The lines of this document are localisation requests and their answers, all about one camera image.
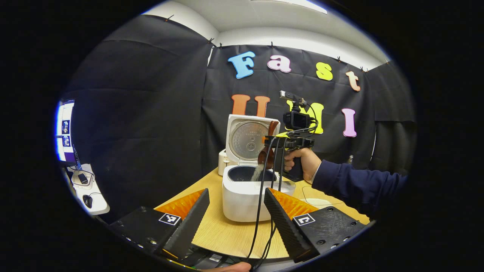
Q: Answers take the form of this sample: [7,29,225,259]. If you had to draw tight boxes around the white toaster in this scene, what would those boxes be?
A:
[218,149,230,176]

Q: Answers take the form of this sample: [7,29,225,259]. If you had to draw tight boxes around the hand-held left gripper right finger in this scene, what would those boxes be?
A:
[264,188,369,263]

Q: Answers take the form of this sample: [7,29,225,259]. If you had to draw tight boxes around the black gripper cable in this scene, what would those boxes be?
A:
[246,137,276,263]
[253,138,288,270]

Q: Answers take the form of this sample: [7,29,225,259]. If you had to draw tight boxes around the computer monitor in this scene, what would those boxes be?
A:
[55,99,76,164]

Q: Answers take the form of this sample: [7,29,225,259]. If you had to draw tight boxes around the white side desk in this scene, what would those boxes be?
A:
[66,163,110,216]

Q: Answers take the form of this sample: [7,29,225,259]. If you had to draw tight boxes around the black backdrop cloth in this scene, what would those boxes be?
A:
[62,15,416,223]

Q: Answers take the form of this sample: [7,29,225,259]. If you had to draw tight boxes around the white rice cooker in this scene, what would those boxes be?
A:
[222,114,296,223]

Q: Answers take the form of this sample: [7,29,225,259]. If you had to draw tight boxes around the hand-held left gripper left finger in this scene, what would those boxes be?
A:
[108,188,210,261]

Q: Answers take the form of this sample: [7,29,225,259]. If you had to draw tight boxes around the brown wooden spoon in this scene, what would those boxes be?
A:
[258,121,279,170]

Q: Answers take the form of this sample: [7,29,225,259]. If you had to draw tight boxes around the clear rice container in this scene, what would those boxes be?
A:
[301,185,335,209]

